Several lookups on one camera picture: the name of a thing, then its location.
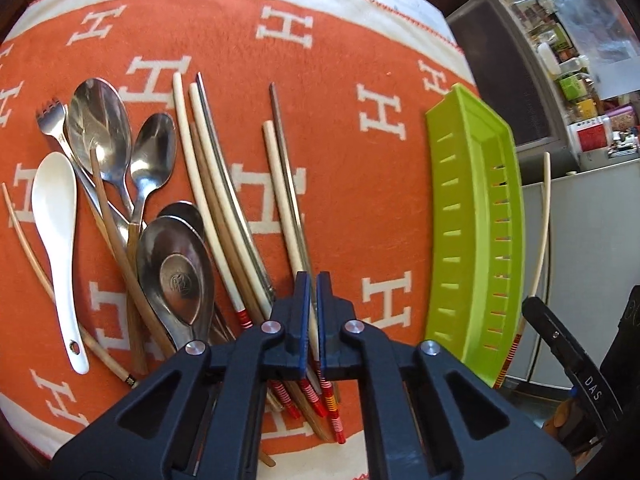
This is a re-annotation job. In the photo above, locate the thin bamboo chopstick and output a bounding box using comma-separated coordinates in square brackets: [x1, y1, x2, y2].
[1, 182, 139, 389]

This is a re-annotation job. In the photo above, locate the wide steel soup spoon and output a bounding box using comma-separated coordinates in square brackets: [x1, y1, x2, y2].
[137, 216, 215, 349]

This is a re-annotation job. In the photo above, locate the white ceramic spoon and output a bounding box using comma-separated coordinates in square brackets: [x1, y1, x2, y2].
[32, 152, 89, 375]

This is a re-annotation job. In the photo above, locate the medium steel spoon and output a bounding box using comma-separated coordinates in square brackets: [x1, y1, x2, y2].
[129, 113, 177, 226]

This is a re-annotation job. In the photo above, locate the large steel spoon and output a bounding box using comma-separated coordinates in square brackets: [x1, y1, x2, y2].
[67, 78, 134, 220]

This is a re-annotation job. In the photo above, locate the steel fork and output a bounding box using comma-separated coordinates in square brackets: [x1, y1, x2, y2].
[36, 99, 108, 240]

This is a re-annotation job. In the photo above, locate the cream chopstick red band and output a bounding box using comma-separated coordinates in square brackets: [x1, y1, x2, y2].
[171, 72, 268, 330]

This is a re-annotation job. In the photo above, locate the green plastic utensil tray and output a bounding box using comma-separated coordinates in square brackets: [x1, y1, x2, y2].
[425, 84, 526, 386]

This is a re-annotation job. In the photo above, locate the white refrigerator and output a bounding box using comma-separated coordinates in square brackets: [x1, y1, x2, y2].
[509, 156, 639, 389]

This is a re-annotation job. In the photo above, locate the red white canister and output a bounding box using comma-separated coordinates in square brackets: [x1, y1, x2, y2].
[568, 115, 613, 154]

